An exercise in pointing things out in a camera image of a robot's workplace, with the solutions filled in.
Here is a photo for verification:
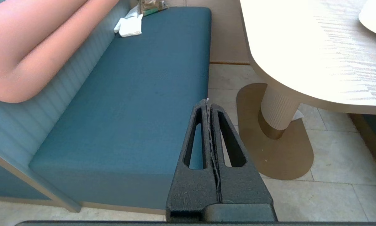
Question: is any teal striped bench backrest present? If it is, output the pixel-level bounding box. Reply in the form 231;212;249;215
0;0;132;213

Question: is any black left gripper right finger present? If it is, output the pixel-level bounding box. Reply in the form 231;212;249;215
209;102;273;205

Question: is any pink bolster cushion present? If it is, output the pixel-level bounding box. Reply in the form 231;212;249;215
0;0;121;104

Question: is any crumpled brown snack bag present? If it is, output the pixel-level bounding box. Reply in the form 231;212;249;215
135;0;169;17

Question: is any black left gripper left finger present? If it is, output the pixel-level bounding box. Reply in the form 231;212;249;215
166;100;221;221

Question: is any white folded napkin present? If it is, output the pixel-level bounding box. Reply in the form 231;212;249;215
114;14;143;38

